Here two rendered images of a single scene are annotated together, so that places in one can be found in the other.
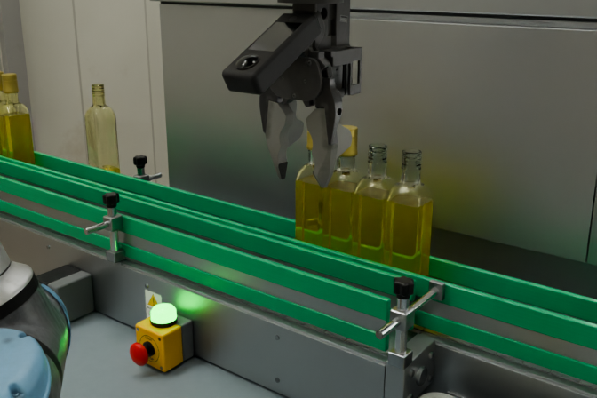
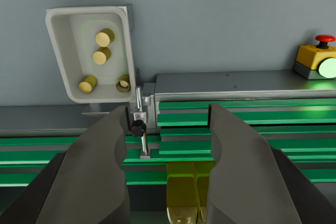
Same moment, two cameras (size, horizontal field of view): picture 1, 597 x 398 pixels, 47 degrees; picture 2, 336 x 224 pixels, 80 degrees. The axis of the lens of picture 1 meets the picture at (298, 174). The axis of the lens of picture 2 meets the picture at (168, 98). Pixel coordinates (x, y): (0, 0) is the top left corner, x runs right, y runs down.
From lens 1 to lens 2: 0.71 m
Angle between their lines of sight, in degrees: 53
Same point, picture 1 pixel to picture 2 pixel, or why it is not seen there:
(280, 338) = (232, 87)
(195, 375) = (280, 57)
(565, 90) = not seen: outside the picture
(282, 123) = (217, 177)
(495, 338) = not seen: hidden behind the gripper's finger
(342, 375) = (183, 85)
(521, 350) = not seen: hidden behind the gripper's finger
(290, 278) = (242, 116)
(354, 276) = (204, 144)
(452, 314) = (137, 145)
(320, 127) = (74, 184)
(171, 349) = (306, 55)
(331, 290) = (203, 117)
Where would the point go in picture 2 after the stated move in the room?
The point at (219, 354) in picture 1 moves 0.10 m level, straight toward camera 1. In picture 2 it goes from (274, 74) to (252, 48)
